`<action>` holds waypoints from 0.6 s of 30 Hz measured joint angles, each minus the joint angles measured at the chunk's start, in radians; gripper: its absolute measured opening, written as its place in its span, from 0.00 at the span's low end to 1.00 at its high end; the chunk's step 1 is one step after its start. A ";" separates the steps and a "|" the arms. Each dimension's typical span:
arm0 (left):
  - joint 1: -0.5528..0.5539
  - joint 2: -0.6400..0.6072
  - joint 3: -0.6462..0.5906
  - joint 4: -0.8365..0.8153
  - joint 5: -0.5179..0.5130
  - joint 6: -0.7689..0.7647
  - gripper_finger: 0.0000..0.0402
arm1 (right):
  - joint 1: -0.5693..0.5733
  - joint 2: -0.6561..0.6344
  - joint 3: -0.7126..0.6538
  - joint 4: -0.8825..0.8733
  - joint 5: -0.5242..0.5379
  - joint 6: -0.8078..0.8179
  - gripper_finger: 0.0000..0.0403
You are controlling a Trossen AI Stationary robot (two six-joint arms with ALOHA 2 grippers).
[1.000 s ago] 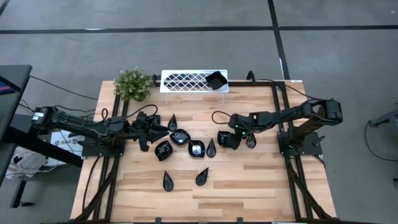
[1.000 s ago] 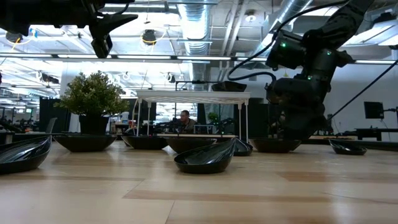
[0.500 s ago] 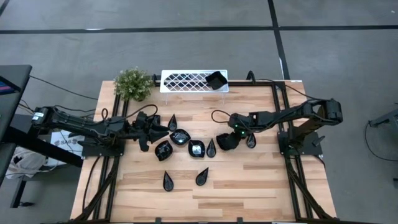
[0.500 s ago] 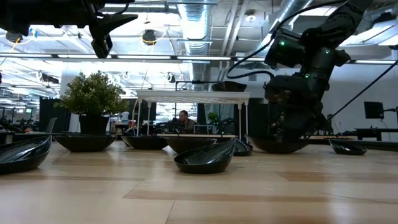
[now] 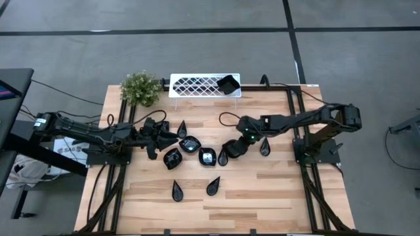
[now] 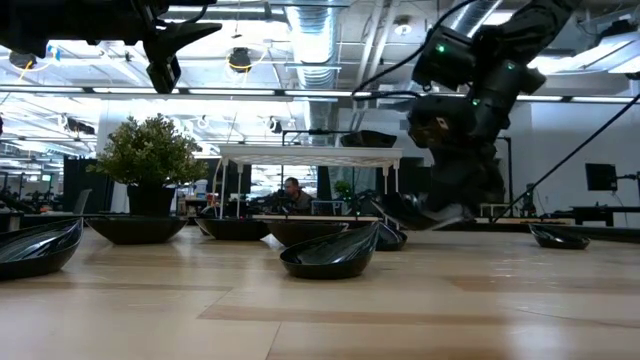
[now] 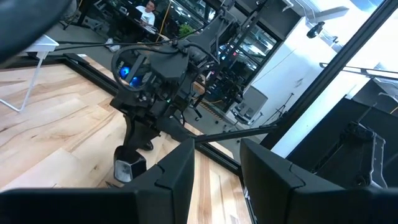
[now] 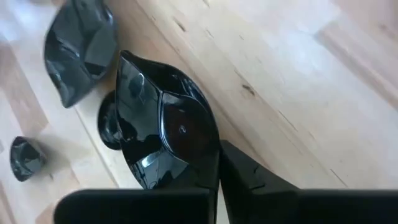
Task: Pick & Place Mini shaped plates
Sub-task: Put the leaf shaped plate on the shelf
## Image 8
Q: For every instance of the black leaf-shaped plate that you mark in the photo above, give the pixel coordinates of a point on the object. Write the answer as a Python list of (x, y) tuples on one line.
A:
[(77, 53), (140, 118)]

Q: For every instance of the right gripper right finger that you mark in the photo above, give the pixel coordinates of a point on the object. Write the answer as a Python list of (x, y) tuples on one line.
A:
[(255, 199)]

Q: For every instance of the black teardrop plate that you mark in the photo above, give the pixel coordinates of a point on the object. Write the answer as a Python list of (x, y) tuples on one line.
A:
[(26, 158)]

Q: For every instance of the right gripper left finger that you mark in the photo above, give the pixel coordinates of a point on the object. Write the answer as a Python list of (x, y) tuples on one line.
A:
[(130, 208)]

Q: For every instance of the black round saucer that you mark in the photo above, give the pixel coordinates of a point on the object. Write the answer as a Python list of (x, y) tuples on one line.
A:
[(107, 124)]

